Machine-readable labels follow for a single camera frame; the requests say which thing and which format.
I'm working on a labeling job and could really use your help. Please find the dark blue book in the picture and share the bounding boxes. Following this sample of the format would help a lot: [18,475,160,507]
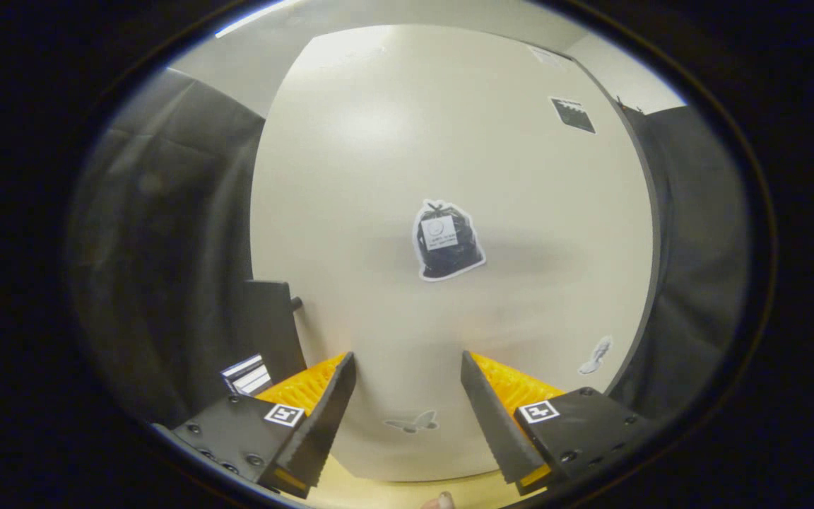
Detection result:
[220,353,264,386]

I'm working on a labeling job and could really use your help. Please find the black door handle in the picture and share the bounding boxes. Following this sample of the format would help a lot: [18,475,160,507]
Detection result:
[243,280,307,386]

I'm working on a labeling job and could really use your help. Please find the grey cover book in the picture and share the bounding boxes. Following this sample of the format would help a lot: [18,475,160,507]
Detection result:
[234,362,273,395]

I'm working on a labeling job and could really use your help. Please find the white shoe cabinet door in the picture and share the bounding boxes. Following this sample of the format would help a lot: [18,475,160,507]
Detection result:
[249,25,655,483]

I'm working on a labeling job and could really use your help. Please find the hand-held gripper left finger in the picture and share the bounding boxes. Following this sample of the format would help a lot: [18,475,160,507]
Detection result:
[156,351,358,499]

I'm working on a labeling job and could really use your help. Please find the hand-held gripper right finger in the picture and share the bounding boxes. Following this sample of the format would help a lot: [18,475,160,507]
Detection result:
[459,350,655,496]

